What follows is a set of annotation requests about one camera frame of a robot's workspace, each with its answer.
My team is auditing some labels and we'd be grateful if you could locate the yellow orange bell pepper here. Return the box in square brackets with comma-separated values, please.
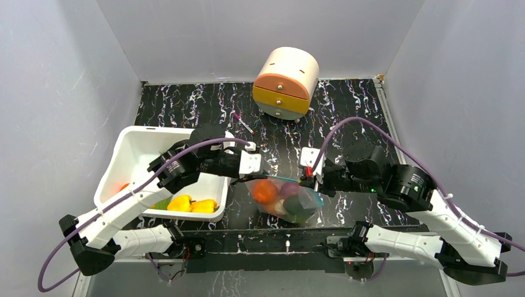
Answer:
[191, 199, 218, 213]

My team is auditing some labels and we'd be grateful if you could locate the green leafy vegetable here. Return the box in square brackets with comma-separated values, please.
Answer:
[151, 198, 171, 210]

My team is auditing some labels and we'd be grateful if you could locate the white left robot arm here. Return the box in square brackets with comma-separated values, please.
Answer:
[59, 124, 263, 276]

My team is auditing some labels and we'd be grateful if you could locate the green cabbage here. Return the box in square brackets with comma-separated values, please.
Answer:
[292, 213, 313, 224]

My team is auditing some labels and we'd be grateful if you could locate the orange pumpkin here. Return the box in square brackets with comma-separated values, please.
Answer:
[251, 179, 279, 205]

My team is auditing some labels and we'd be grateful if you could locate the dark green avocado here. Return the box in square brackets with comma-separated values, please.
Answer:
[284, 196, 316, 216]

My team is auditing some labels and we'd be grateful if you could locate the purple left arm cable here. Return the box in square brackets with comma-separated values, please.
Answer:
[37, 137, 257, 293]

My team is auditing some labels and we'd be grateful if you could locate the beige garlic bulb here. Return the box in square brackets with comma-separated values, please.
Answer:
[274, 199, 287, 215]

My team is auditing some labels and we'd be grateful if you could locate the clear zip top bag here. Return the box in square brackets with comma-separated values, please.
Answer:
[246, 175, 324, 225]

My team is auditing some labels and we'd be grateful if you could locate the red onion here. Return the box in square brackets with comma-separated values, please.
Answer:
[279, 182, 301, 199]

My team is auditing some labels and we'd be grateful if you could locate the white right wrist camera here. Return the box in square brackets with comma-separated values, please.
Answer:
[299, 147, 326, 183]

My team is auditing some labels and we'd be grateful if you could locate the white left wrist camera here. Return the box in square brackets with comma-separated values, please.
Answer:
[238, 150, 263, 175]

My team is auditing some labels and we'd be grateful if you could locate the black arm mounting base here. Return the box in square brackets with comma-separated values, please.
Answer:
[182, 228, 383, 273]

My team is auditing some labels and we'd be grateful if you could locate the round pastel drawer cabinet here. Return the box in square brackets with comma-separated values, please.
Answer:
[252, 46, 319, 123]

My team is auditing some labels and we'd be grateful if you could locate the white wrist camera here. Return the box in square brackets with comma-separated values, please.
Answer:
[299, 147, 326, 183]
[238, 150, 263, 175]

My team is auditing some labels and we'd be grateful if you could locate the pink marker pen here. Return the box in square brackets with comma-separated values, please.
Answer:
[233, 113, 255, 135]

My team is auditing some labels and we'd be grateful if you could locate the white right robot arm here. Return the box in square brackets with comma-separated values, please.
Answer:
[300, 142, 510, 286]

